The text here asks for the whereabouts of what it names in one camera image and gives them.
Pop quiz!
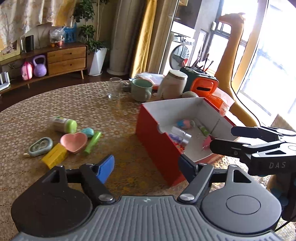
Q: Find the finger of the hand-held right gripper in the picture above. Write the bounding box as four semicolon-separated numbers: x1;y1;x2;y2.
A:
231;126;296;142
210;138;278;163

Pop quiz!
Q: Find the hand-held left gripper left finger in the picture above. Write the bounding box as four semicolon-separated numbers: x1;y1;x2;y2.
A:
46;155;116;206

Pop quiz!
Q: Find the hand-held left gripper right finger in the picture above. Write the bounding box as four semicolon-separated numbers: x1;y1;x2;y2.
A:
178;153;252;204

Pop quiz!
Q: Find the pink binder clip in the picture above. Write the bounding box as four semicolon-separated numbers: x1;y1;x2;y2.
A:
202;136;213;151

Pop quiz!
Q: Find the white pen with green label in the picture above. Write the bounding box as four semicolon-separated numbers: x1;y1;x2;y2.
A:
196;123;211;137

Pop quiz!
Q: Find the green tube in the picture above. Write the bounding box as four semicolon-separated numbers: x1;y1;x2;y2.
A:
83;131;102;155

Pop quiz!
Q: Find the small silver bottle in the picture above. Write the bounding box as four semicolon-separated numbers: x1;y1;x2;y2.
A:
170;127;192;146

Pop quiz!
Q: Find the pink heart-shaped dish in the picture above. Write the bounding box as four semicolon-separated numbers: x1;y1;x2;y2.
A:
60;132;88;154

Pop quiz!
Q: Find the cartoon figure keychain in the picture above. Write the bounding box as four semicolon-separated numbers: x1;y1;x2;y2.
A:
176;119;196;129

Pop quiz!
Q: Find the red cardboard shoe box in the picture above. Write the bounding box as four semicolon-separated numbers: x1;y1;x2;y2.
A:
135;97;245;187

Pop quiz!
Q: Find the small yellow box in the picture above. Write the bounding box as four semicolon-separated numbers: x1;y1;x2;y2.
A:
41;142;68;169

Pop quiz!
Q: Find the small bottle with green cap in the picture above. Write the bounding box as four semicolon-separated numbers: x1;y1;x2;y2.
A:
50;116;77;133

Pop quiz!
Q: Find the teal correction tape case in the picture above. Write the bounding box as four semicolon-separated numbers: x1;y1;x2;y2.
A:
24;137;53;157

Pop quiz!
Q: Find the beige woven chair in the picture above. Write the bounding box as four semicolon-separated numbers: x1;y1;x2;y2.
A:
269;113;296;135

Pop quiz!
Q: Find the orange plastic packet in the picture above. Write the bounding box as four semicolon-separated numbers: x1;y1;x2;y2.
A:
203;88;236;116

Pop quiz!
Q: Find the grey egg-shaped object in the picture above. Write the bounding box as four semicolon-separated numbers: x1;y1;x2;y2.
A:
181;91;199;99

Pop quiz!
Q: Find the orange tissue box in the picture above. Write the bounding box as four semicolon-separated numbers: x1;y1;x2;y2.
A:
191;77;219;95

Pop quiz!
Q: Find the yellow giraffe toy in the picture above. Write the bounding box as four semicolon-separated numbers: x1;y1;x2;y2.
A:
215;12;259;127

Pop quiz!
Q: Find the white lidded jug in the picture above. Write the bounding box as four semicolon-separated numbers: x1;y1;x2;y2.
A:
158;70;188;100

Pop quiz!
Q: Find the clear drinking glass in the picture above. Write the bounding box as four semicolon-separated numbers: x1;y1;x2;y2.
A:
107;77;123;100

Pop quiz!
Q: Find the green brush holder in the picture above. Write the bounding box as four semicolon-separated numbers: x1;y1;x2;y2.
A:
180;66;219;92

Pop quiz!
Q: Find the green ceramic mug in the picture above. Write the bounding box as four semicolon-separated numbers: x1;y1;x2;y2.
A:
131;78;153;102

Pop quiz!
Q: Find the clear plastic packet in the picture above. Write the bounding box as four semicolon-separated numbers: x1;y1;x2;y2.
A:
134;72;167;91

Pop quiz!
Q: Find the washing machine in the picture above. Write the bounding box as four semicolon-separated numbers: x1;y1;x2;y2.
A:
170;32;196;75

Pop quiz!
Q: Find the white faceted planter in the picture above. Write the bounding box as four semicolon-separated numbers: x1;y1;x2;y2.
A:
87;47;108;76

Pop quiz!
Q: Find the wooden TV cabinet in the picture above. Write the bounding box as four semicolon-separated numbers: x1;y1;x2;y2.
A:
0;42;89;95

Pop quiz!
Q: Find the purple kettlebell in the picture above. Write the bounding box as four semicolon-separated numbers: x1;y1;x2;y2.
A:
32;55;48;77

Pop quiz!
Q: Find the beige curtain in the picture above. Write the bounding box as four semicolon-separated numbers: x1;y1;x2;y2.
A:
150;0;183;77

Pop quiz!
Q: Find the white tower air conditioner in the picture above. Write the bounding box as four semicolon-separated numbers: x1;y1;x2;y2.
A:
107;0;148;75

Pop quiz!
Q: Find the pink toy case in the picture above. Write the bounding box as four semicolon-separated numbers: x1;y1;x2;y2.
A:
21;61;35;80

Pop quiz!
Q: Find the yellow curtain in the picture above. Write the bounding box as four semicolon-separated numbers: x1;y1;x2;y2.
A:
129;0;158;79

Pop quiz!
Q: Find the white router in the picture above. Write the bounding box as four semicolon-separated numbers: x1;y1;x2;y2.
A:
0;72;11;91

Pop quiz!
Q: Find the green indoor tree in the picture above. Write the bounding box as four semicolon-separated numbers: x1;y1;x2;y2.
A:
73;0;111;52

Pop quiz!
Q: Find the clear bag of fruit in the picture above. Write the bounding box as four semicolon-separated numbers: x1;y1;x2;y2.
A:
49;26;66;48

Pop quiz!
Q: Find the black speaker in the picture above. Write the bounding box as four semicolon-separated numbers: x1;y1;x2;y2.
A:
25;35;34;53

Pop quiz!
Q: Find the floral bed sheet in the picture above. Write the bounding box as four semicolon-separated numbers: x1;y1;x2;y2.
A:
0;0;77;50

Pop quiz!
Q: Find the yellow photo frame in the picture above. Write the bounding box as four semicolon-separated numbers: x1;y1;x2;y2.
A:
0;40;19;62

